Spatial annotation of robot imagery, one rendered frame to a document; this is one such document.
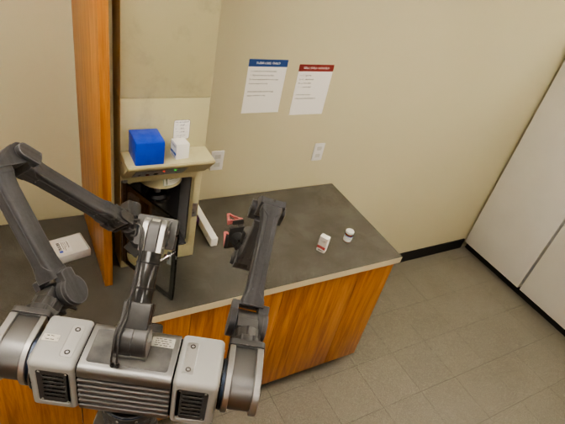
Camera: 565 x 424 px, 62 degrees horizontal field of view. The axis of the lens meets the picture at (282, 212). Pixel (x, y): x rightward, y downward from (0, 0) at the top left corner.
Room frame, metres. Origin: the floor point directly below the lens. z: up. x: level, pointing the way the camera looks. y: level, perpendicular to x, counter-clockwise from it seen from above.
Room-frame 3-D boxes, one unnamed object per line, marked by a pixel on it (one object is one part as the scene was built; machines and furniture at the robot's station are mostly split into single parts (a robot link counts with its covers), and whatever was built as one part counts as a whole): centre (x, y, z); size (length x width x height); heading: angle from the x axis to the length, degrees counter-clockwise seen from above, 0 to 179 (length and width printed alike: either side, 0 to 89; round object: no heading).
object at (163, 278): (1.33, 0.47, 1.19); 0.30 x 0.01 x 0.40; 59
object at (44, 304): (0.71, 0.51, 1.45); 0.09 x 0.08 x 0.12; 96
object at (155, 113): (1.61, 0.56, 1.33); 0.32 x 0.25 x 0.77; 126
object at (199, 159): (1.46, 0.45, 1.46); 0.32 x 0.11 x 0.10; 126
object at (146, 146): (1.41, 0.52, 1.56); 0.10 x 0.10 x 0.09; 36
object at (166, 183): (1.60, 0.53, 1.34); 0.18 x 0.18 x 0.05
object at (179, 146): (1.48, 0.42, 1.54); 0.05 x 0.05 x 0.06; 42
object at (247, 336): (0.76, 0.01, 1.45); 0.09 x 0.08 x 0.12; 96
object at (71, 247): (1.43, 0.85, 0.96); 0.16 x 0.12 x 0.04; 137
